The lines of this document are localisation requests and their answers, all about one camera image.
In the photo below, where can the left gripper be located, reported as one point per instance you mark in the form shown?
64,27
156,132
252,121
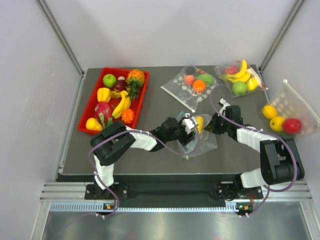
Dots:
186,138

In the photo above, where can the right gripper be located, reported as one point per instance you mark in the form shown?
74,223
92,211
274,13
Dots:
212,127

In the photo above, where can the blue zip top bag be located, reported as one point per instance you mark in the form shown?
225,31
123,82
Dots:
203,143

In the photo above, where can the yellow lemon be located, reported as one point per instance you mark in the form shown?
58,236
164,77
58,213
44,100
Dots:
200,123

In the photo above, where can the small orange pumpkin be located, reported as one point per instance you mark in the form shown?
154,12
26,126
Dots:
128,116

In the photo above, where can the toy pineapple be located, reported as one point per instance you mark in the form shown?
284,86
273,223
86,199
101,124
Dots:
135,81

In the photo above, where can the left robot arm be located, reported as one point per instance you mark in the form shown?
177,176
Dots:
111,144

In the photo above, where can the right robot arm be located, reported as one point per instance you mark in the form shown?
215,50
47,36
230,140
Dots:
280,161

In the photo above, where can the zip bag with bananas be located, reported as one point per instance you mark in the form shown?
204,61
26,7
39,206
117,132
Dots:
240,78

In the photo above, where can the dotted zip bag with fruit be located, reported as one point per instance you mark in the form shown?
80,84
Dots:
190,86

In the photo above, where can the dotted bag with lemons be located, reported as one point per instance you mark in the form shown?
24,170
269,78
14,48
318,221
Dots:
287,114

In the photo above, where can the yellow banana bunch in bin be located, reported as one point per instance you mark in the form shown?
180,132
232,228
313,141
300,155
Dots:
123,105

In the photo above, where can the red plastic bin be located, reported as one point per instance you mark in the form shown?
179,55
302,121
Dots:
136,104

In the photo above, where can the dark red mangosteen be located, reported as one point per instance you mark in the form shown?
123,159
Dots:
120,84

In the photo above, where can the pink dragon fruit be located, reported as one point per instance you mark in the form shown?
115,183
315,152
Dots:
103,113

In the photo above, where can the yellow bell pepper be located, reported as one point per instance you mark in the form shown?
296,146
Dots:
103,94

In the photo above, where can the yellow pear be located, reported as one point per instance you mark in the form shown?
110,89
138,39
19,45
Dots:
93,124

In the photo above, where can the green apple in bin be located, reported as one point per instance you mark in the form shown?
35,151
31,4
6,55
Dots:
109,80

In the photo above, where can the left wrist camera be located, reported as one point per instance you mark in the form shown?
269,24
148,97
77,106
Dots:
189,122

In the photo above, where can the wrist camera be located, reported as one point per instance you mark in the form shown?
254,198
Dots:
189,122
223,104

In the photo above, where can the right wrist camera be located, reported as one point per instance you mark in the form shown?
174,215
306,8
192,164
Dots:
223,104

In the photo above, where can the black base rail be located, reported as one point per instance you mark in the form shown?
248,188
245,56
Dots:
217,187

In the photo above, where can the grey cable duct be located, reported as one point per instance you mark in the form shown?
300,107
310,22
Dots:
101,207

